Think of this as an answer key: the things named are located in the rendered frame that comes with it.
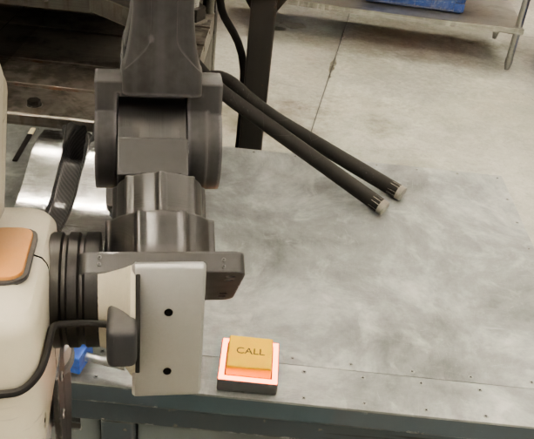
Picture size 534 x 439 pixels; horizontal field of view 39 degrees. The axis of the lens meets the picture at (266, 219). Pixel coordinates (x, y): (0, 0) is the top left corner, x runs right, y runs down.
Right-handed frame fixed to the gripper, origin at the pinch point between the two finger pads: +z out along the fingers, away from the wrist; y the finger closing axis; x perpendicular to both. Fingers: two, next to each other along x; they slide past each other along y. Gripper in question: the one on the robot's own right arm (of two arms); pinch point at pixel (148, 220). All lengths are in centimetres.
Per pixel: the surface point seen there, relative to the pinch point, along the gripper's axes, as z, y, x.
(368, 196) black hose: 30, -42, -22
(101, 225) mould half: 17.3, 6.5, -9.1
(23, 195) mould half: 20.1, 18.6, -16.1
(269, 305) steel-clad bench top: 20.2, -18.8, 3.5
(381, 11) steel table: 215, -143, -262
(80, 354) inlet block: 10.5, 8.7, 13.9
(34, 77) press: 61, 24, -75
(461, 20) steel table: 209, -189, -252
